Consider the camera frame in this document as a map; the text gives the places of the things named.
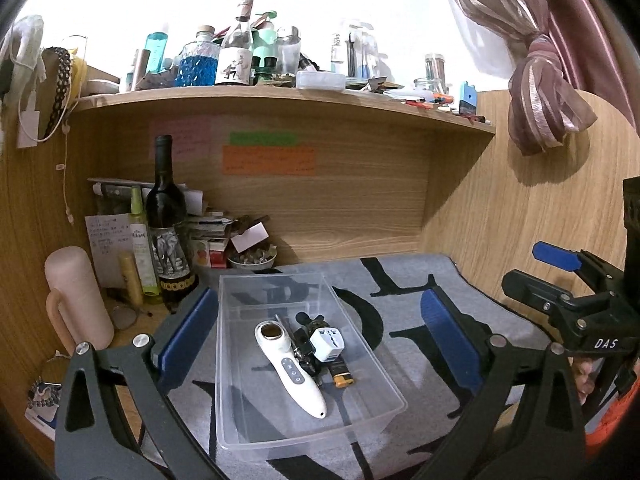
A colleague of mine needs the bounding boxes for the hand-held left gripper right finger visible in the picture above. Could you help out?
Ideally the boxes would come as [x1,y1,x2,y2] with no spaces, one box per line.
[410,286,587,480]

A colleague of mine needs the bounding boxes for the clear bottle with figure label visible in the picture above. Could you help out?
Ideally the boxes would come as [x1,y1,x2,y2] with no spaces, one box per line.
[215,0,255,86]

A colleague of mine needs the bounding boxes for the beige cylinder with handle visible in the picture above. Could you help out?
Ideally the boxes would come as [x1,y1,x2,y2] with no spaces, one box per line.
[44,246,116,357]

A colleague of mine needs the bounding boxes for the white paper card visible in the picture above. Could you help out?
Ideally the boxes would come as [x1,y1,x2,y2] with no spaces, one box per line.
[230,224,269,254]

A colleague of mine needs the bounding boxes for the black clip microphone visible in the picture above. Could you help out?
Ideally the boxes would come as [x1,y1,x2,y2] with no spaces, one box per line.
[291,311,329,376]

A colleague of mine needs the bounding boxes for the grey printed mat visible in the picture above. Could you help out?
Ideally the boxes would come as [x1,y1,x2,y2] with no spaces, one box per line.
[150,255,566,480]

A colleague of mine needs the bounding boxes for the patterned woven strap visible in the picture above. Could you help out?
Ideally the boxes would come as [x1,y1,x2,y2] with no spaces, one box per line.
[41,46,74,142]

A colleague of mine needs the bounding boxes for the orange sticky note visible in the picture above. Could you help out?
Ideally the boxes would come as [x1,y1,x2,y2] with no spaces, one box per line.
[222,146,319,177]

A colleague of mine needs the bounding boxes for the mint green bottle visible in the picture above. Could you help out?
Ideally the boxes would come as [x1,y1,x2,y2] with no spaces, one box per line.
[252,27,279,61]

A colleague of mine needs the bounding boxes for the beaded bracelet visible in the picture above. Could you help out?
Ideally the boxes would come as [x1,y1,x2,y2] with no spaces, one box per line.
[27,380,62,409]

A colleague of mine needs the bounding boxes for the white plastic bag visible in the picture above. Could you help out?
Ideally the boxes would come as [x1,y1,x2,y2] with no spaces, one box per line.
[0,15,46,96]

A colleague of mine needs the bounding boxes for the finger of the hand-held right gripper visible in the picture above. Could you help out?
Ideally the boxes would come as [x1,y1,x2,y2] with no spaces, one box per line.
[532,241,627,297]
[501,269,592,334]

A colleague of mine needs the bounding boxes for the wooden desk hutch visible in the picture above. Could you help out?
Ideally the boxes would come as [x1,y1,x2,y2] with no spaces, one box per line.
[0,82,640,461]

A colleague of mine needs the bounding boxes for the pink striped curtain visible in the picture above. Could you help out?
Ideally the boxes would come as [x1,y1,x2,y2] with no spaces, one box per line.
[430,0,640,157]

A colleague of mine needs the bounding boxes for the grey flat board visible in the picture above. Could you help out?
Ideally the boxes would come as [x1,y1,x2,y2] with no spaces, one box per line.
[87,176,151,186]

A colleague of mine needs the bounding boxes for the rolled white paper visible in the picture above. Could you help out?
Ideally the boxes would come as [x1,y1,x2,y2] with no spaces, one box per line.
[92,182,204,212]

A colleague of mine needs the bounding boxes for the black and yellow tool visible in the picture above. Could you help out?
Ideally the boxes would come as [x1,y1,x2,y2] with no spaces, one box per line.
[327,355,355,389]

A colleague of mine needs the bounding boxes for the white bowl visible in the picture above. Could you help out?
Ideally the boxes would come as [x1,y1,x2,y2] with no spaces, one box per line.
[227,249,278,271]

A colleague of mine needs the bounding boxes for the person's right hand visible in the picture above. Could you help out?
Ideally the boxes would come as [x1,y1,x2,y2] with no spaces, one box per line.
[572,356,599,402]

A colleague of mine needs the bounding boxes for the heap of small brown pieces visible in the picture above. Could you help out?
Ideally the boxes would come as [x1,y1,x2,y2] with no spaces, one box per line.
[231,244,276,263]

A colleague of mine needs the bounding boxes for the faceted bottle with blue liquid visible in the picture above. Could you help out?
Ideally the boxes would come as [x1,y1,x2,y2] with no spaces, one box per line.
[175,25,221,89]

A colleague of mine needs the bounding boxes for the yellow tube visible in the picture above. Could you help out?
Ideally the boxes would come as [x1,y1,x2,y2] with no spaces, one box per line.
[117,251,146,306]

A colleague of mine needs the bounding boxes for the white charger cable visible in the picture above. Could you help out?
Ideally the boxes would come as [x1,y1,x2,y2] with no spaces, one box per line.
[9,19,77,147]

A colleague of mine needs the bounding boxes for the blue and white packet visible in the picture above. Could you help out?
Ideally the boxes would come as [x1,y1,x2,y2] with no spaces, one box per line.
[25,384,64,432]

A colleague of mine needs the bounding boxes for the clear drinking glass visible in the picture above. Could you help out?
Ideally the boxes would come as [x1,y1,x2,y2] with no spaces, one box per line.
[275,27,302,76]

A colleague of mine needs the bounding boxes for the tall glass jar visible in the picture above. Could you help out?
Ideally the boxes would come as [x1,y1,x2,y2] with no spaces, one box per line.
[425,53,447,94]

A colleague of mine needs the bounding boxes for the dark wine bottle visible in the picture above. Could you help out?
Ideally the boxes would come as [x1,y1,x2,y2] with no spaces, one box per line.
[144,135,199,313]

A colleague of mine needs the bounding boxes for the white charger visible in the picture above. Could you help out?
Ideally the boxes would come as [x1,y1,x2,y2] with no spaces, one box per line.
[17,110,41,149]

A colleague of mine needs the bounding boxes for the green sticky note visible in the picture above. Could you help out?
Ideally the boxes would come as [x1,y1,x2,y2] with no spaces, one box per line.
[229,131,299,146]

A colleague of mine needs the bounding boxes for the orange pens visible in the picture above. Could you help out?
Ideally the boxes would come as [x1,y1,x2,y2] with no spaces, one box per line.
[405,94,457,109]

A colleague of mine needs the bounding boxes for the flat white plastic container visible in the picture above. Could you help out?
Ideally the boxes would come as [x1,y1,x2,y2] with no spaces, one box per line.
[295,71,347,92]

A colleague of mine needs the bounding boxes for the clear organizer with brushes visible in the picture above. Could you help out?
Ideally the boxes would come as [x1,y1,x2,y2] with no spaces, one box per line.
[345,20,382,81]

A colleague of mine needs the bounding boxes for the white handwritten paper note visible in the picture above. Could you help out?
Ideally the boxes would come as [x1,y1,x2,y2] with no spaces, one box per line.
[84,215,136,291]

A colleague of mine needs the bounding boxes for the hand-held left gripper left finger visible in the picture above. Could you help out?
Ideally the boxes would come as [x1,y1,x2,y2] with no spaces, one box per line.
[52,285,231,480]

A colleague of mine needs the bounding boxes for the green spray bottle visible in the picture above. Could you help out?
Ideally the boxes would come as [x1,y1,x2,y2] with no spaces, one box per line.
[127,186,164,304]

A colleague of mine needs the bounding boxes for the eyeglasses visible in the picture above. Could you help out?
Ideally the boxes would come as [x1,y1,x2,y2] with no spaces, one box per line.
[107,302,154,332]

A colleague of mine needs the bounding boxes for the clear plastic storage box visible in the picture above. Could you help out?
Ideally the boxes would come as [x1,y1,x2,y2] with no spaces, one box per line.
[216,271,409,452]

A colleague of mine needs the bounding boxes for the pink earphone cable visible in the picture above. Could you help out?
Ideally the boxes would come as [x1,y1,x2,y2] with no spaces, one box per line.
[56,124,77,224]

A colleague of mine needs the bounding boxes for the stack of books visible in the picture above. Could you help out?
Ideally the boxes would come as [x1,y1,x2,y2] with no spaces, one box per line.
[185,207,236,268]

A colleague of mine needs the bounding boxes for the white travel adapter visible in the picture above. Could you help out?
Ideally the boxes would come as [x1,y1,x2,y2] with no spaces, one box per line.
[309,326,349,363]

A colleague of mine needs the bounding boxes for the tall teal bottle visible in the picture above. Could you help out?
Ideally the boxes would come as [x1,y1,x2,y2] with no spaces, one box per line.
[145,31,169,77]

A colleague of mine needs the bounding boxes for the slim clear bottle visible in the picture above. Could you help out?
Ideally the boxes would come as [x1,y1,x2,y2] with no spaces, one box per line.
[330,32,347,75]

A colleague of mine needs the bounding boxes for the white handheld massager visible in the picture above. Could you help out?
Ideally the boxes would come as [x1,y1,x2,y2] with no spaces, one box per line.
[254,320,328,419]

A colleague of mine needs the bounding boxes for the pink sticky note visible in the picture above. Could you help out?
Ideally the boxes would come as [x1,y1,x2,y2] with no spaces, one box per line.
[148,116,212,162]

